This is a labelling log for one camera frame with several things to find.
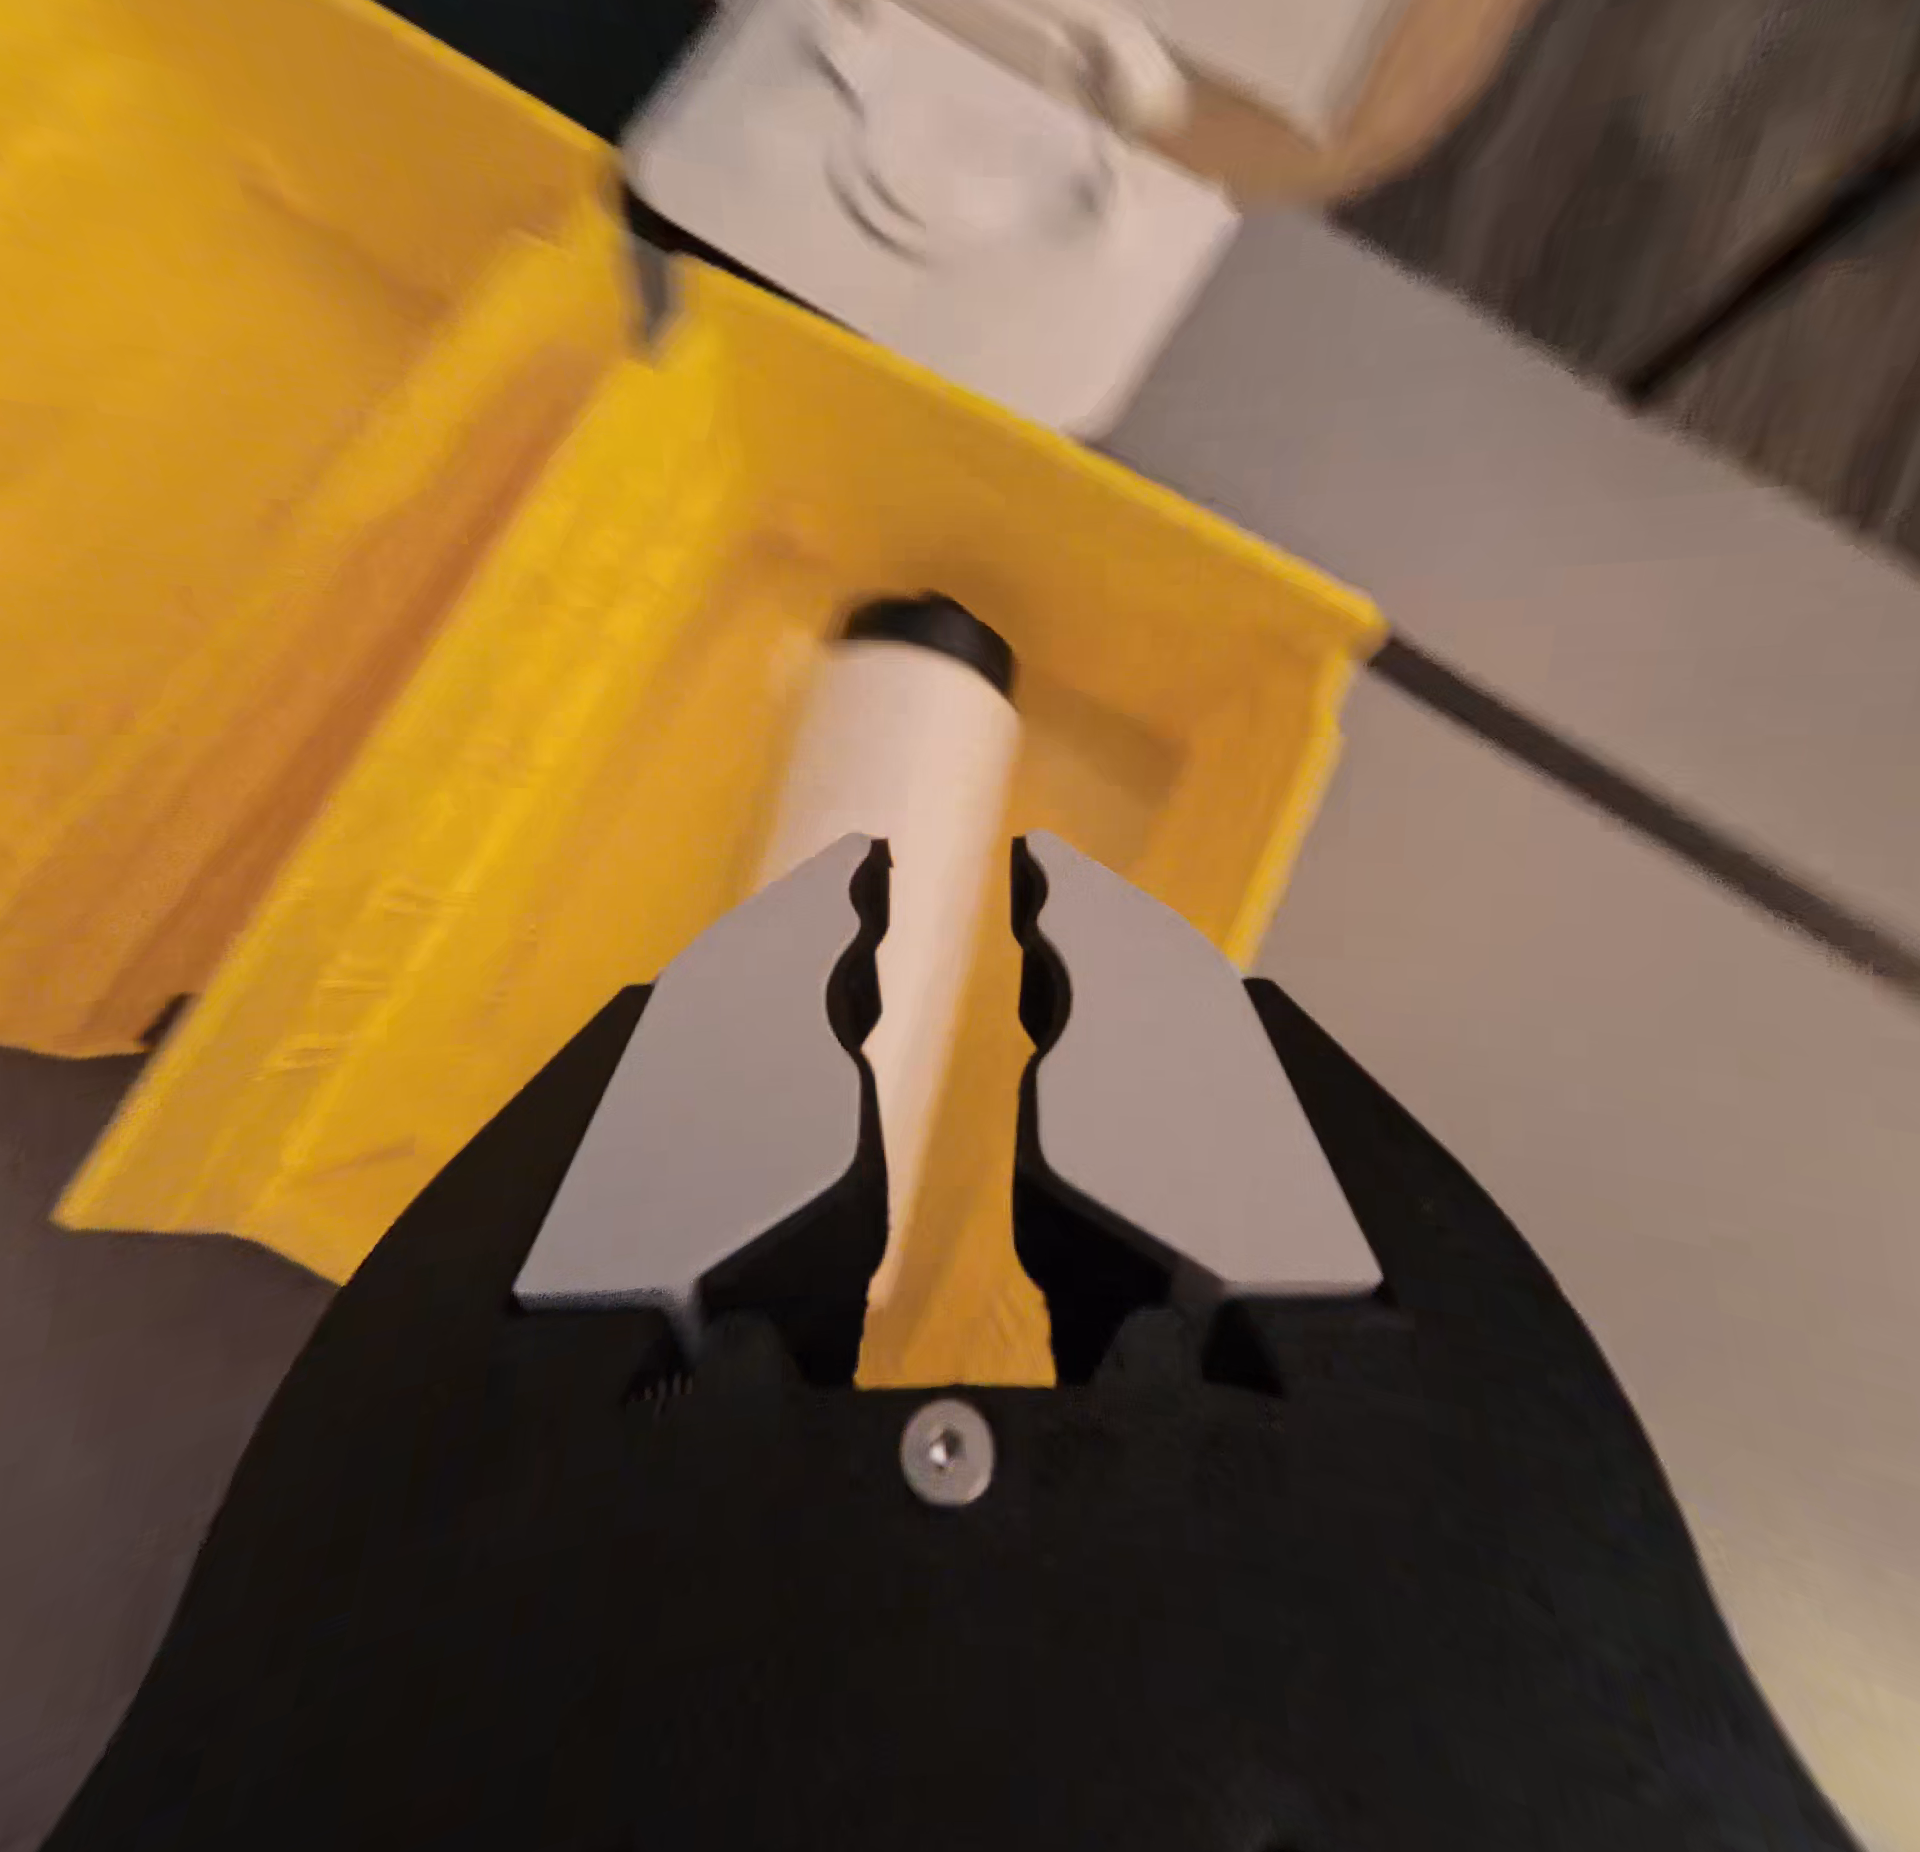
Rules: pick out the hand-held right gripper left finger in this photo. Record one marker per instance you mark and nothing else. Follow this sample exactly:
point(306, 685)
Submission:
point(706, 1134)

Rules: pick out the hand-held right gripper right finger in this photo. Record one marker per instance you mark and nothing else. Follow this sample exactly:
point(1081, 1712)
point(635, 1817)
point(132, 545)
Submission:
point(1185, 1134)

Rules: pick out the yellow plastic bin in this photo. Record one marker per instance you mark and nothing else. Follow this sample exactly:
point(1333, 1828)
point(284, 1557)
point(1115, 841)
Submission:
point(541, 834)
point(241, 381)

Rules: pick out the white plastic bottle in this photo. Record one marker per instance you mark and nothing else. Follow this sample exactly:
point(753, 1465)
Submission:
point(930, 802)

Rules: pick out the black bottle lid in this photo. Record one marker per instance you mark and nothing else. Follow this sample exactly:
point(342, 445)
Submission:
point(930, 644)

